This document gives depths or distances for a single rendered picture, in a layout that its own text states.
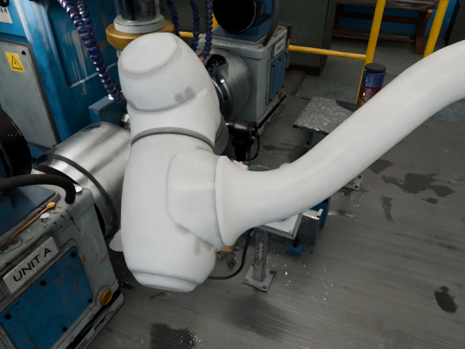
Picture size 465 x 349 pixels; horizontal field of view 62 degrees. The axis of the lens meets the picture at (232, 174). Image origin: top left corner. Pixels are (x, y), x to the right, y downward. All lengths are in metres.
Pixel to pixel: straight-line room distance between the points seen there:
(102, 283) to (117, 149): 0.31
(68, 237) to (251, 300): 0.47
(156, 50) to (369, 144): 0.25
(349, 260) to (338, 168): 0.74
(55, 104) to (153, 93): 0.78
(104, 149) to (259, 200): 0.58
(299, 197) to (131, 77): 0.22
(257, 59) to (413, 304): 0.93
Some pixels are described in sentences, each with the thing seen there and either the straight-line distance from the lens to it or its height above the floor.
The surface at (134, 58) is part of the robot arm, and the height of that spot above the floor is 1.49.
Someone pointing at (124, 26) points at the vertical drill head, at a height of 1.35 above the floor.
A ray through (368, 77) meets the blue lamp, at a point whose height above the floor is 1.19.
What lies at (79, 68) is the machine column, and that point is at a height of 1.21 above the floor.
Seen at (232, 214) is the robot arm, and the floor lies 1.37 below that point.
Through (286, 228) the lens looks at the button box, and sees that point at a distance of 0.84.
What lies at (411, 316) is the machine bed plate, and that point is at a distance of 1.09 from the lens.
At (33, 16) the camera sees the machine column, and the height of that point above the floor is 1.38.
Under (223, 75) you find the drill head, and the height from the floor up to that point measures 1.13.
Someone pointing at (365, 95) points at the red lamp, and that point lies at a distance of 1.22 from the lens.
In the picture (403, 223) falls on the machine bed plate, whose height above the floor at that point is 0.80.
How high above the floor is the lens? 1.64
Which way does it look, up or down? 37 degrees down
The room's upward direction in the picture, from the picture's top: straight up
